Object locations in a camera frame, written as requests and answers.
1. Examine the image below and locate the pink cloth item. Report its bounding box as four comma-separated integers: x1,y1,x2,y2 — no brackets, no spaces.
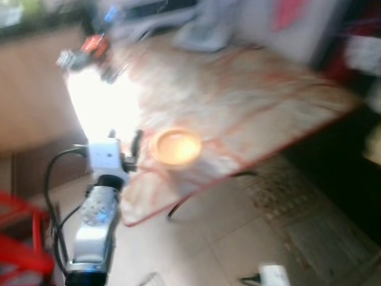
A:
271,0,311,32

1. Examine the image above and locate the grey white appliance base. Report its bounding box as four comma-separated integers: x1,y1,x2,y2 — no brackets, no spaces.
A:
173,0,240,53

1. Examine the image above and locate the low light wood cabinet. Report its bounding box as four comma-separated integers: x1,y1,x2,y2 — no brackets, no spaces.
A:
0,27,90,157

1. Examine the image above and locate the black handheld device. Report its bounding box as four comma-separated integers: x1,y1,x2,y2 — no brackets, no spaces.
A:
57,49,82,68

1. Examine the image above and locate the black metal table leg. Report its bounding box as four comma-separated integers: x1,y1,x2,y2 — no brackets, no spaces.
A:
167,171,258,220

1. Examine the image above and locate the round orange plastic container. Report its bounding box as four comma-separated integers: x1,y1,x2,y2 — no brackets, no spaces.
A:
152,127,204,168

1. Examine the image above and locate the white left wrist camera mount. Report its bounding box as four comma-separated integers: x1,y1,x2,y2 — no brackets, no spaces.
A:
88,138,127,179

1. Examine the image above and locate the brown patterned rug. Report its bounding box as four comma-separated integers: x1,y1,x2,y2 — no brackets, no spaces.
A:
244,156,381,286

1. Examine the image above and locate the orange black tape measure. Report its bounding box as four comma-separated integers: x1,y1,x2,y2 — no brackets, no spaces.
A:
79,34,112,60

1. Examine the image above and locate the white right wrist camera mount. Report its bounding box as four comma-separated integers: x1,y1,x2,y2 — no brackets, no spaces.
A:
260,265,291,286

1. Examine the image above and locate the red plastic stool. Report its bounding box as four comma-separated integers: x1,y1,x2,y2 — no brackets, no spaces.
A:
0,191,55,286

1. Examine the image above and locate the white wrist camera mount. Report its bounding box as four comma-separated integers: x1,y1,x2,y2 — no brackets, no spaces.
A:
88,138,127,179
260,265,291,286

